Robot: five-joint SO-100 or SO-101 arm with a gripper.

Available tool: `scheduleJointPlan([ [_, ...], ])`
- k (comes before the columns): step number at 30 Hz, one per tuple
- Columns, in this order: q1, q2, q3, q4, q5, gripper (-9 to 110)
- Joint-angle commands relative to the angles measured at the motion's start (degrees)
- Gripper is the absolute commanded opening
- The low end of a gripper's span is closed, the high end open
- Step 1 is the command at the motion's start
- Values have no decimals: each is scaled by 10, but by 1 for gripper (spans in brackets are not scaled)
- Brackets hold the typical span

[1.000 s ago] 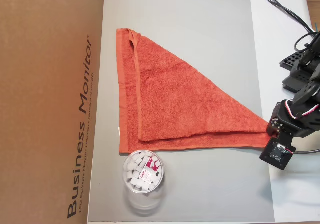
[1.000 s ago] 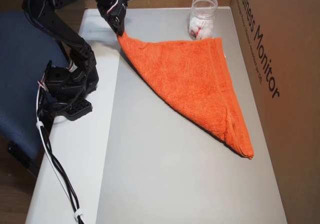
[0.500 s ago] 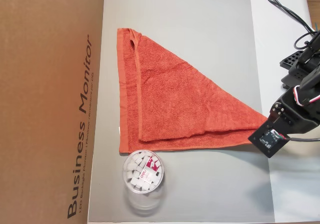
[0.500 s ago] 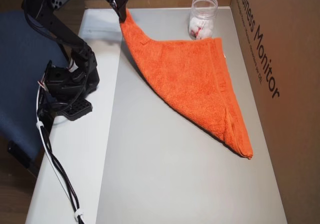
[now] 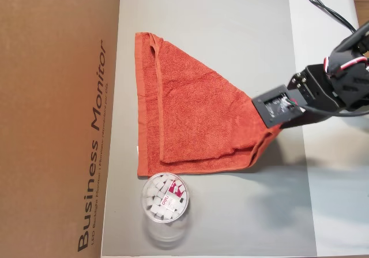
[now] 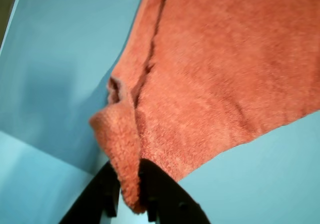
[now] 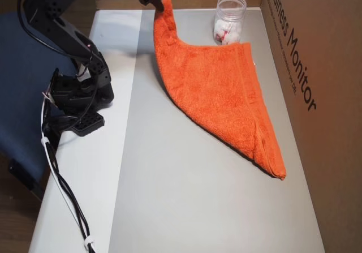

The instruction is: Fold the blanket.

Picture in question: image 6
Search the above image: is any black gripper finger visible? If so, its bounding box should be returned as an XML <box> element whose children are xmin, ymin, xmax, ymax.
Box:
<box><xmin>58</xmin><ymin>161</ymin><xmax>121</xmax><ymax>224</ymax></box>
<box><xmin>138</xmin><ymin>158</ymin><xmax>213</xmax><ymax>224</ymax></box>

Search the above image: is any orange terry towel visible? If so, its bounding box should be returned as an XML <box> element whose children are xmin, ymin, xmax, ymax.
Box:
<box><xmin>88</xmin><ymin>0</ymin><xmax>320</xmax><ymax>214</ymax></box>

